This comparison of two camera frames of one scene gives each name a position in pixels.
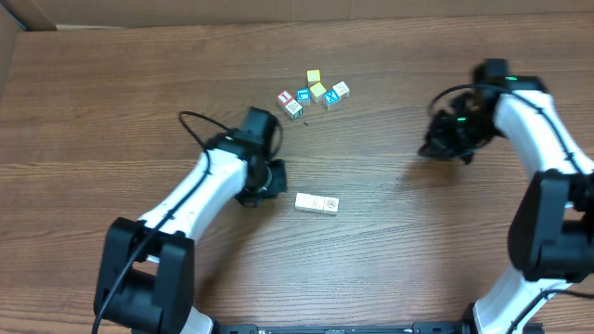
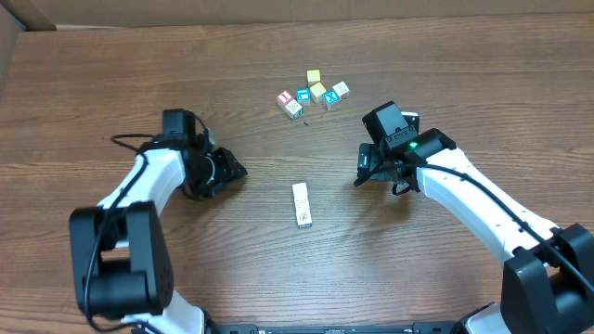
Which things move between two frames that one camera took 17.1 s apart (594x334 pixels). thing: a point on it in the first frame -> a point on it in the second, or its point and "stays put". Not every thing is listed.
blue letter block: [303, 96] stays put
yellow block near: [317, 92] stays put
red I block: [284, 96] stays put
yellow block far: [313, 77] stays put
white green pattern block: [294, 109] stays put
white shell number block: [330, 203] -> [302, 204]
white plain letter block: [317, 202] -> [300, 191]
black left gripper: [277, 177] -> [227, 165]
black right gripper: [442, 139] -> [367, 163]
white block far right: [342, 91] stays put
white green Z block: [303, 201] -> [303, 215]
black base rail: [417, 327] stays put
